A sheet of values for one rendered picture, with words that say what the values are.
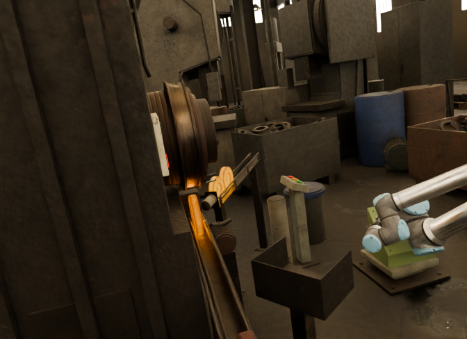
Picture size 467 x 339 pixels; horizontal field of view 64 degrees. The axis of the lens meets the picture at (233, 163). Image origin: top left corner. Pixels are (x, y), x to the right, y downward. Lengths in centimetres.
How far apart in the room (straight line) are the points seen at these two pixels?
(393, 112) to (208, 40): 234
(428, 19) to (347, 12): 156
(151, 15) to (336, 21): 219
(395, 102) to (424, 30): 168
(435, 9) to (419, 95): 171
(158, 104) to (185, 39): 286
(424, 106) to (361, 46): 109
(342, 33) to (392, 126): 129
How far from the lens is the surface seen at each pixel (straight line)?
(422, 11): 624
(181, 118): 140
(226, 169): 228
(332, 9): 493
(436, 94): 514
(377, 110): 480
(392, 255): 240
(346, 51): 503
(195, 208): 161
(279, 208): 244
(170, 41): 431
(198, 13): 420
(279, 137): 383
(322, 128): 418
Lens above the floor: 132
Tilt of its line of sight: 13 degrees down
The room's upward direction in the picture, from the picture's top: 9 degrees counter-clockwise
